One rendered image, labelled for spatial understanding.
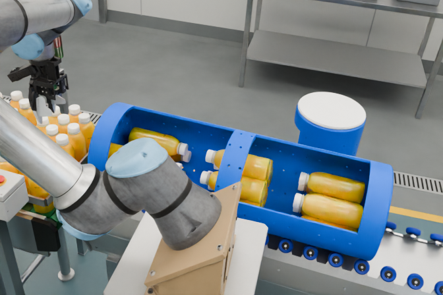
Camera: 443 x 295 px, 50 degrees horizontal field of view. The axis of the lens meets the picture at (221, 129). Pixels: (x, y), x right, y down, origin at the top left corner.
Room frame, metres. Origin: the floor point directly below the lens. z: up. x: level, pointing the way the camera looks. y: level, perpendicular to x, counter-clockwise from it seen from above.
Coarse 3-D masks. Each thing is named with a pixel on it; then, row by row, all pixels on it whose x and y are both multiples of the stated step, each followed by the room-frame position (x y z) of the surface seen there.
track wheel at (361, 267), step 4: (356, 260) 0.95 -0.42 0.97; (360, 260) 0.94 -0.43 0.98; (364, 260) 0.94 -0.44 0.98; (356, 264) 0.93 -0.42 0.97; (360, 264) 0.93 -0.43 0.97; (364, 264) 0.93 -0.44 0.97; (368, 264) 0.93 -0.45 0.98; (356, 268) 0.93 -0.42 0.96; (360, 268) 0.93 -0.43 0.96; (364, 268) 0.93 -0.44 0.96; (368, 268) 0.92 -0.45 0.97; (360, 272) 0.92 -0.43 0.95; (364, 272) 0.92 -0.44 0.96
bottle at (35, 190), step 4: (28, 180) 1.10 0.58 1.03; (28, 184) 1.11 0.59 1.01; (32, 184) 1.09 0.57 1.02; (36, 184) 1.09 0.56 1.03; (32, 188) 1.09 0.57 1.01; (36, 188) 1.09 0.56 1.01; (40, 188) 1.09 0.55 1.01; (32, 192) 1.09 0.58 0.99; (36, 192) 1.09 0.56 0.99; (40, 192) 1.09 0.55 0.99; (44, 192) 1.10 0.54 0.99; (40, 196) 1.09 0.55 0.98; (44, 196) 1.10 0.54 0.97; (52, 204) 1.11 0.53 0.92; (36, 208) 1.09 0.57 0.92; (40, 208) 1.09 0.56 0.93; (44, 208) 1.09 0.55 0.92; (48, 208) 1.10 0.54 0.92; (52, 208) 1.11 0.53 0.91; (40, 212) 1.09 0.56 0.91; (44, 212) 1.09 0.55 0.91
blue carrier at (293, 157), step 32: (96, 128) 1.16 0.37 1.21; (128, 128) 1.35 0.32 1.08; (160, 128) 1.34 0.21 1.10; (192, 128) 1.31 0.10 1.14; (224, 128) 1.21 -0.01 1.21; (96, 160) 1.11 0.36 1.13; (192, 160) 1.29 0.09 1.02; (224, 160) 1.06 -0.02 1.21; (288, 160) 1.23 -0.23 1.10; (320, 160) 1.21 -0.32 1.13; (352, 160) 1.15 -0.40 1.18; (288, 192) 1.19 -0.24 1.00; (384, 192) 0.97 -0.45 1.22; (288, 224) 0.95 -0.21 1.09; (320, 224) 0.93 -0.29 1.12; (384, 224) 0.91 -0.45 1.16; (352, 256) 0.94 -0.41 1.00
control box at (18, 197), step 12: (12, 180) 1.02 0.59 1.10; (24, 180) 1.05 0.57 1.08; (0, 192) 0.97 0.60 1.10; (12, 192) 0.99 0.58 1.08; (24, 192) 1.04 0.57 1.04; (0, 204) 0.96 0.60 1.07; (12, 204) 0.98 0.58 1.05; (24, 204) 1.03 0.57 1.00; (0, 216) 0.96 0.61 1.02; (12, 216) 0.97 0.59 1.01
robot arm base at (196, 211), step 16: (192, 192) 0.75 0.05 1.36; (208, 192) 0.80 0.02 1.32; (176, 208) 0.71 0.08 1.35; (192, 208) 0.72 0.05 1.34; (208, 208) 0.74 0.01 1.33; (160, 224) 0.71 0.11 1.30; (176, 224) 0.70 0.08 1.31; (192, 224) 0.71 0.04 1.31; (208, 224) 0.71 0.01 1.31; (176, 240) 0.69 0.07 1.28; (192, 240) 0.69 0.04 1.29
